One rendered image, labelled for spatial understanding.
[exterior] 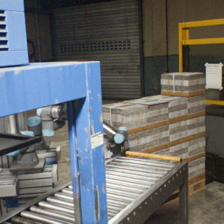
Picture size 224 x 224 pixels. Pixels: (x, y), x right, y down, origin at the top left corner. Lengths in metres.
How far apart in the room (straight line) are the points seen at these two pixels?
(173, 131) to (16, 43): 2.69
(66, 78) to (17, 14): 0.25
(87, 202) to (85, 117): 0.27
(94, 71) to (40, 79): 0.22
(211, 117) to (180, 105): 0.86
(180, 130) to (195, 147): 0.33
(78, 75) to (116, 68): 9.95
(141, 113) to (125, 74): 7.59
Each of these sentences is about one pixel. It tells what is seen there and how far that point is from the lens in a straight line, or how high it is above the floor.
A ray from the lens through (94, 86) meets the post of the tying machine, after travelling 1.03.
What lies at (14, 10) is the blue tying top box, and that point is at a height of 1.70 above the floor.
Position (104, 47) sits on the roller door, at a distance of 11.06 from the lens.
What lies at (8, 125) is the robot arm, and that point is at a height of 1.13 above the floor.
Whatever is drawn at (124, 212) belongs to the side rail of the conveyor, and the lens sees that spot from 1.78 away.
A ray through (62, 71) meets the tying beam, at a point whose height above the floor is 1.53.
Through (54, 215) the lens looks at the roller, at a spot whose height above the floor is 0.79.
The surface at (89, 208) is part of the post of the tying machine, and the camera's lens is 1.11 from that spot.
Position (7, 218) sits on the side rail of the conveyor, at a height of 0.80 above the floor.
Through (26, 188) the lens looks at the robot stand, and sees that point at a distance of 2.58.
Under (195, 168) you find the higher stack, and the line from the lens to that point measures 3.95.
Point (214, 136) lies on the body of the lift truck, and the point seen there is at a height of 0.49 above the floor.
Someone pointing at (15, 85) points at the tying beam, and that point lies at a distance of 0.80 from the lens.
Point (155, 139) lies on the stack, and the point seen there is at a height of 0.72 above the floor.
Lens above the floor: 1.58
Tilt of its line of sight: 10 degrees down
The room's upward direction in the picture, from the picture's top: 3 degrees counter-clockwise
